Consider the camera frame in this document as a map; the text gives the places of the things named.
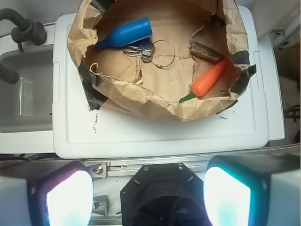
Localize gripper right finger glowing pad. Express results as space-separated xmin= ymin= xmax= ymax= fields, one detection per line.
xmin=203 ymin=154 xmax=301 ymax=226

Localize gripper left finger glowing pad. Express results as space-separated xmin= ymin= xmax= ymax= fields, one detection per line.
xmin=0 ymin=160 xmax=94 ymax=226

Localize orange toy carrot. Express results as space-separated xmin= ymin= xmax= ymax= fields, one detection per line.
xmin=179 ymin=59 xmax=229 ymax=103

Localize brown paper bag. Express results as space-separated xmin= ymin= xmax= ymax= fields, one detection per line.
xmin=67 ymin=0 xmax=256 ymax=122

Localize grey toy faucet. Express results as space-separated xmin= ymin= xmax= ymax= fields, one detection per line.
xmin=0 ymin=8 xmax=47 ymax=52

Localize silver key bunch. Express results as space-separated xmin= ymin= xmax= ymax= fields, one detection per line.
xmin=123 ymin=41 xmax=155 ymax=62

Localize blue plastic bottle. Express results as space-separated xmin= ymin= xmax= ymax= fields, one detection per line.
xmin=95 ymin=18 xmax=152 ymax=51

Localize aluminium rail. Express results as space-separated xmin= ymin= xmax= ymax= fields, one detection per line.
xmin=83 ymin=144 xmax=301 ymax=178

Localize metal corner bracket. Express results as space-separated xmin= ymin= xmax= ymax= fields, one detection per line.
xmin=88 ymin=164 xmax=108 ymax=180

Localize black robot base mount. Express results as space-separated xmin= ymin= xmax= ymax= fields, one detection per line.
xmin=120 ymin=162 xmax=211 ymax=226

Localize wire key ring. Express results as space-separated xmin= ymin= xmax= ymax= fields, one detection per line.
xmin=150 ymin=40 xmax=176 ymax=69

